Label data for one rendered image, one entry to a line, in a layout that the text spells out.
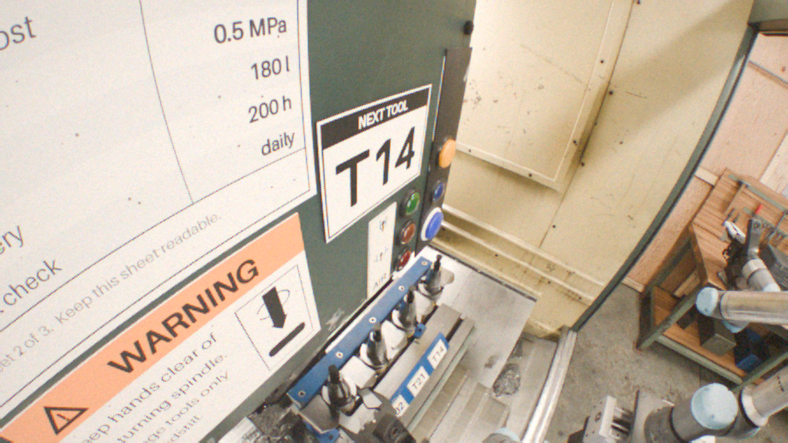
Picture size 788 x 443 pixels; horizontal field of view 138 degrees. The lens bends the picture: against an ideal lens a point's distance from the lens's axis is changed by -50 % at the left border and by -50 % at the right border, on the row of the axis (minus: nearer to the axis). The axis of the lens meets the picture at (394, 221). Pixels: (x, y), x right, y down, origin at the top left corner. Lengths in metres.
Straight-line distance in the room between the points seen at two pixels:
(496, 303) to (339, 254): 1.14
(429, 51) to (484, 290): 1.17
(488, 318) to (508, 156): 0.65
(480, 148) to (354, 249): 0.88
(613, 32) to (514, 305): 1.02
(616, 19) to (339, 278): 0.87
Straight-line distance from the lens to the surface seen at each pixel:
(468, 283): 1.31
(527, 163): 1.01
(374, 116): 0.16
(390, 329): 0.67
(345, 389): 0.57
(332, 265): 0.19
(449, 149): 0.25
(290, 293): 0.17
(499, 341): 1.27
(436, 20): 0.20
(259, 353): 0.19
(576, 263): 1.17
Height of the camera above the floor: 1.80
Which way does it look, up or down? 40 degrees down
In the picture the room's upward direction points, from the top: 5 degrees clockwise
